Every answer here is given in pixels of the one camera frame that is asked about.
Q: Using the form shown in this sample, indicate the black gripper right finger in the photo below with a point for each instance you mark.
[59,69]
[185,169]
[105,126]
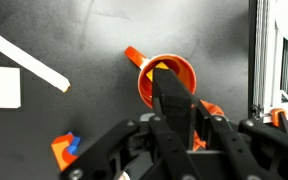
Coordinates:
[250,150]

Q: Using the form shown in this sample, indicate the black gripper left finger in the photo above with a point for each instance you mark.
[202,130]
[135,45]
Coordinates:
[117,146]

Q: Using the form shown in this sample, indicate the black rectangular block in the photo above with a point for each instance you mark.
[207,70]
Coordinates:
[170,96]

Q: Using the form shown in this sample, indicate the orange plastic object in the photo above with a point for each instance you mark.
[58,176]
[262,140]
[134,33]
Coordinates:
[215,108]

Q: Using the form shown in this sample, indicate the red and white mug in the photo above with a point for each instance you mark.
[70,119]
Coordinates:
[184,71]

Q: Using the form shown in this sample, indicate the orange and black clamp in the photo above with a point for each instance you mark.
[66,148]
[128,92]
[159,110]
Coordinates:
[277,115]

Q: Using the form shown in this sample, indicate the orange and blue block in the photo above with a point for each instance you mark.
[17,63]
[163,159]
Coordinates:
[62,150]

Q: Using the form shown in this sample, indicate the yellow piece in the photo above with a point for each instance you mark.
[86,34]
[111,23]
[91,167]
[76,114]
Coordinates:
[149,75]

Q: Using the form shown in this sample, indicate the white stick with orange tip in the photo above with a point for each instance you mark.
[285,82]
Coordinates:
[24,58]

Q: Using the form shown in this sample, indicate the pale yellow sticky notepad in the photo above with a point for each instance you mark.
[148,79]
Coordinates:
[0,86]

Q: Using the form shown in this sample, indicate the aluminium extrusion frame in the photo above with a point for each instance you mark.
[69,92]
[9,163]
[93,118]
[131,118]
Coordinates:
[264,66]

